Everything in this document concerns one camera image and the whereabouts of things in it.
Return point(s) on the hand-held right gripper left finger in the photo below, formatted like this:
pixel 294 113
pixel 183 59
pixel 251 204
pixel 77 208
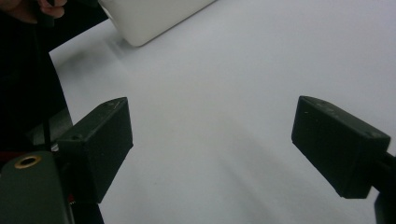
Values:
pixel 99 149

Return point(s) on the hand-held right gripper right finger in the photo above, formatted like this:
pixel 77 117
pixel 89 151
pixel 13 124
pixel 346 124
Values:
pixel 339 149

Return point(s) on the white plastic bin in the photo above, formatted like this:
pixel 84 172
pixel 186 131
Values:
pixel 149 18

